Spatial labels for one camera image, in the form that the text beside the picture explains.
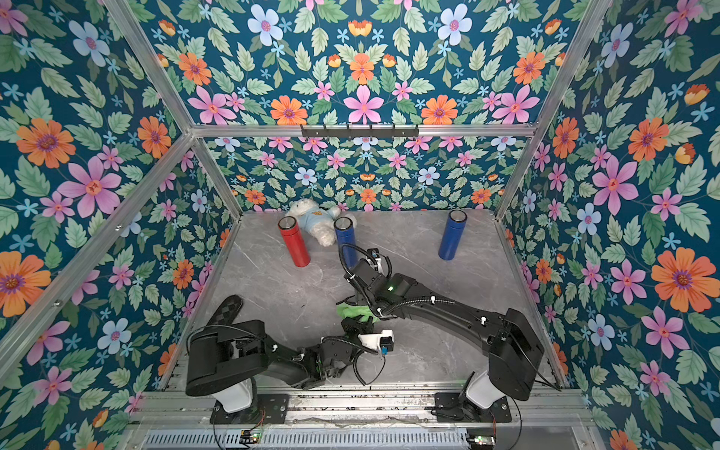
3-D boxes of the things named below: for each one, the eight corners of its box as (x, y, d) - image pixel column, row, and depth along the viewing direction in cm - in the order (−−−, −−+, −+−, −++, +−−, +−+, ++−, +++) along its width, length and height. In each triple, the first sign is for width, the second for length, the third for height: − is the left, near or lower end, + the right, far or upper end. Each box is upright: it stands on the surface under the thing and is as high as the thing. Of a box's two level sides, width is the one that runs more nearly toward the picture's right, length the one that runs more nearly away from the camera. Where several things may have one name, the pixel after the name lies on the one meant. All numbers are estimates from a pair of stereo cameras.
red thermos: (297, 269, 105) (280, 231, 88) (293, 258, 108) (276, 219, 91) (312, 263, 106) (298, 225, 89) (307, 253, 109) (293, 213, 92)
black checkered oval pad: (212, 326, 91) (206, 321, 88) (230, 297, 98) (226, 292, 95) (228, 330, 90) (223, 326, 87) (246, 301, 97) (242, 296, 94)
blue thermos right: (439, 260, 106) (449, 222, 90) (437, 247, 110) (447, 209, 94) (455, 260, 106) (469, 222, 90) (453, 247, 110) (465, 209, 94)
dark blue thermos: (341, 267, 105) (333, 229, 88) (342, 254, 109) (335, 216, 92) (356, 267, 105) (351, 229, 88) (357, 254, 109) (352, 216, 92)
